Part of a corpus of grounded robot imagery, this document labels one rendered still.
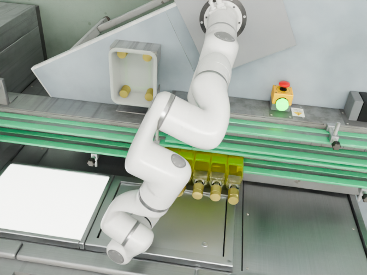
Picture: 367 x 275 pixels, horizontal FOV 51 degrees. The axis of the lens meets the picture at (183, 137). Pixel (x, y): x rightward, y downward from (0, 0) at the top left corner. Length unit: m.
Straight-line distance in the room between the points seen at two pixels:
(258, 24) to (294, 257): 0.77
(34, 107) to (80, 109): 0.18
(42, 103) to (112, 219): 0.77
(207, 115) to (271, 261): 0.64
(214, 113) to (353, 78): 0.79
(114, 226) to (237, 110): 0.65
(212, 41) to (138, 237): 0.54
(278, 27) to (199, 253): 0.78
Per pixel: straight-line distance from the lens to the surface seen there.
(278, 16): 1.33
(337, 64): 1.47
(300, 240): 1.41
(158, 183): 0.81
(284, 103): 1.39
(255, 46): 1.36
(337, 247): 1.44
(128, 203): 0.92
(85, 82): 1.59
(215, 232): 1.31
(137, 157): 0.80
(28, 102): 1.66
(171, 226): 1.32
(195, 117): 0.81
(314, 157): 1.40
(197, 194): 1.24
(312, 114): 1.46
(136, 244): 1.00
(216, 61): 0.94
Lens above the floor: 2.07
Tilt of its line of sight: 55 degrees down
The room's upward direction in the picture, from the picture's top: 166 degrees counter-clockwise
